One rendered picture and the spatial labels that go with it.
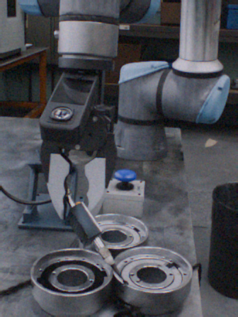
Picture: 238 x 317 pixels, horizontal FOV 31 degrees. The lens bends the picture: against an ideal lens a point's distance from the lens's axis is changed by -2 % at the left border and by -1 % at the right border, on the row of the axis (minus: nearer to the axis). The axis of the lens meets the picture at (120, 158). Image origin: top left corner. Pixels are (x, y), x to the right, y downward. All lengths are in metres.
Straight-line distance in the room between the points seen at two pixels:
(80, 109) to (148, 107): 0.56
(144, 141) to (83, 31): 0.56
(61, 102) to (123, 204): 0.32
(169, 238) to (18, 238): 0.25
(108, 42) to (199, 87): 0.46
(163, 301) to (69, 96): 0.27
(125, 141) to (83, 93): 0.56
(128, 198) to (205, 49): 0.38
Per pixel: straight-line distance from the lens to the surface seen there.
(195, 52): 0.96
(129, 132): 1.04
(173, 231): 0.74
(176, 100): 0.98
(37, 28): 4.44
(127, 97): 1.03
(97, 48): 0.52
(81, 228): 0.55
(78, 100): 0.49
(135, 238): 0.66
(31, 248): 0.69
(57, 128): 0.45
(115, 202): 0.76
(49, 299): 0.53
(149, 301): 0.54
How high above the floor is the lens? 1.16
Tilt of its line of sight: 20 degrees down
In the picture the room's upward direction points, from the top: 3 degrees clockwise
